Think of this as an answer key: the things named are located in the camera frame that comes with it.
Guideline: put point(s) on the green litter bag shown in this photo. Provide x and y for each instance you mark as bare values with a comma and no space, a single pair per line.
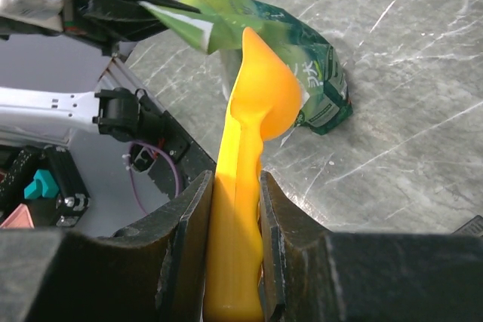
216,26

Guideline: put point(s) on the teal block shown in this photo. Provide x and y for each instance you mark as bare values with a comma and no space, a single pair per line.
43,185

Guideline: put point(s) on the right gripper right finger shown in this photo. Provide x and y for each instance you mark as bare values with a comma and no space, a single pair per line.
313,274

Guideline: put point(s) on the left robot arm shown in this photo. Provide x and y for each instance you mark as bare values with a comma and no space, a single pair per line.
115,112

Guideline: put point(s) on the black base bar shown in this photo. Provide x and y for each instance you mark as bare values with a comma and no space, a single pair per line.
173,158

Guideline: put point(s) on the yellow plastic scoop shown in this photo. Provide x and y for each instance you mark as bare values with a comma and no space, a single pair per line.
265,100

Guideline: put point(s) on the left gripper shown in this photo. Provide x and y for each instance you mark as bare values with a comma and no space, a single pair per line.
98,23

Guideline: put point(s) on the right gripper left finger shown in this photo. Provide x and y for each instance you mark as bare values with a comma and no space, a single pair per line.
151,270

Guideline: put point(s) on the pink block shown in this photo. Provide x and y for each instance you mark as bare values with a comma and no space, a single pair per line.
19,218

